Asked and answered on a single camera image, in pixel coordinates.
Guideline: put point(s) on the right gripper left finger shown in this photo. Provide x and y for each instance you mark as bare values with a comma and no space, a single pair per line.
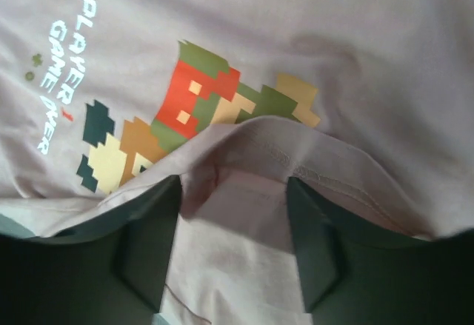
110,269

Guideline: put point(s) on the pink printed t-shirt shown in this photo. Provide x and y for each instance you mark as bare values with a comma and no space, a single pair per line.
368,102

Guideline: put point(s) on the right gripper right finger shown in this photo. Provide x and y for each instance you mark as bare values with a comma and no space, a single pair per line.
355,272

